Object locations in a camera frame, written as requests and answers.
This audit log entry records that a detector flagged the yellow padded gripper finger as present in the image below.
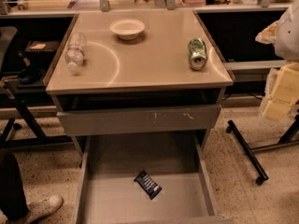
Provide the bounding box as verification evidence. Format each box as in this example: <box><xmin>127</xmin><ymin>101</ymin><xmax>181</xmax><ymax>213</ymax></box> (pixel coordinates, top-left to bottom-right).
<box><xmin>262</xmin><ymin>63</ymin><xmax>299</xmax><ymax>120</ymax></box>

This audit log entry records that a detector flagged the blue rxbar blueberry wrapper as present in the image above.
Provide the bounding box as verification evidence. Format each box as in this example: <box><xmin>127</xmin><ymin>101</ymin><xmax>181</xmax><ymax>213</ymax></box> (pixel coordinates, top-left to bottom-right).
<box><xmin>134</xmin><ymin>171</ymin><xmax>163</xmax><ymax>200</ymax></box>

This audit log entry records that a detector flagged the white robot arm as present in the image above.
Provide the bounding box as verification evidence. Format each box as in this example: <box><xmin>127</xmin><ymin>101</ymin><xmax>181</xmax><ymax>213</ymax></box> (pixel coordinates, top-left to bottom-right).
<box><xmin>255</xmin><ymin>0</ymin><xmax>299</xmax><ymax>120</ymax></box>

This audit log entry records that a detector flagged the grey drawer cabinet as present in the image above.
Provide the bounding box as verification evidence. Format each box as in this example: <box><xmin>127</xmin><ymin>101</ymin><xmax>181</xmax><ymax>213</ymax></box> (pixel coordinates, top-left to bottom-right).
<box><xmin>42</xmin><ymin>8</ymin><xmax>235</xmax><ymax>224</ymax></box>

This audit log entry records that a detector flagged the top drawer front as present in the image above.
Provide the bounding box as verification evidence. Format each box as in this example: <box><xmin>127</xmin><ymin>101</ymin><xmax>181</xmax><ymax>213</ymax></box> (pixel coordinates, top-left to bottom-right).
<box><xmin>57</xmin><ymin>105</ymin><xmax>221</xmax><ymax>136</ymax></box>

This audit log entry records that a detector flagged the open middle drawer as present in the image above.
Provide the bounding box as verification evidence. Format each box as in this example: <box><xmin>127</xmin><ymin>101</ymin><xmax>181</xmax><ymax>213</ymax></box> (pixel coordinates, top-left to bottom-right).
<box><xmin>72</xmin><ymin>132</ymin><xmax>234</xmax><ymax>224</ymax></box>

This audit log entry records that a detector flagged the black wheeled stand base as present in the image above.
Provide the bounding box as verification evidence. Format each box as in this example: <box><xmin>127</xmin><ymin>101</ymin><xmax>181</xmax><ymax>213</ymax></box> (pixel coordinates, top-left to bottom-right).
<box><xmin>226</xmin><ymin>113</ymin><xmax>299</xmax><ymax>186</ymax></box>

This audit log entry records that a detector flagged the crushed green soda can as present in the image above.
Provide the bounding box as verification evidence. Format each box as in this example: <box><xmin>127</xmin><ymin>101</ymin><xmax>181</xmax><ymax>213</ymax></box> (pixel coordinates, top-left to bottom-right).
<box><xmin>188</xmin><ymin>38</ymin><xmax>207</xmax><ymax>70</ymax></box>

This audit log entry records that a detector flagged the white paper bowl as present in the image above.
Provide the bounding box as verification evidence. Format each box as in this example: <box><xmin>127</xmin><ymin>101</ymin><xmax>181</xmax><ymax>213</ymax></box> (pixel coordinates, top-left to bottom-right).
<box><xmin>109</xmin><ymin>19</ymin><xmax>145</xmax><ymax>40</ymax></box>

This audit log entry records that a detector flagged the clear plastic water bottle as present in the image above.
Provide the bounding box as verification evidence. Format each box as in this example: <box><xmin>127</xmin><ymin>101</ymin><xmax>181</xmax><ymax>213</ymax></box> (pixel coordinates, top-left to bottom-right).
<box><xmin>64</xmin><ymin>32</ymin><xmax>87</xmax><ymax>73</ymax></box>

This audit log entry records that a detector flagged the white sneaker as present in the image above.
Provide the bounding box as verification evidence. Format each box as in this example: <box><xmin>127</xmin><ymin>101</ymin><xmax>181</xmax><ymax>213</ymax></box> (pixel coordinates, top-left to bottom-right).
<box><xmin>20</xmin><ymin>195</ymin><xmax>64</xmax><ymax>224</ymax></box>

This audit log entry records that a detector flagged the dark trouser leg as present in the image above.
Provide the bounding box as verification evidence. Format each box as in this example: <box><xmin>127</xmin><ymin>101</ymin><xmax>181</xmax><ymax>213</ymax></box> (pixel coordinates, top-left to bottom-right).
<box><xmin>0</xmin><ymin>150</ymin><xmax>29</xmax><ymax>221</ymax></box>

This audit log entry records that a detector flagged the black chair frame left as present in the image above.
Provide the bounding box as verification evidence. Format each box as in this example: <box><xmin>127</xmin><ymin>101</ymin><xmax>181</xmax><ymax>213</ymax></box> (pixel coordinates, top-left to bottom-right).
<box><xmin>0</xmin><ymin>26</ymin><xmax>72</xmax><ymax>149</ymax></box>

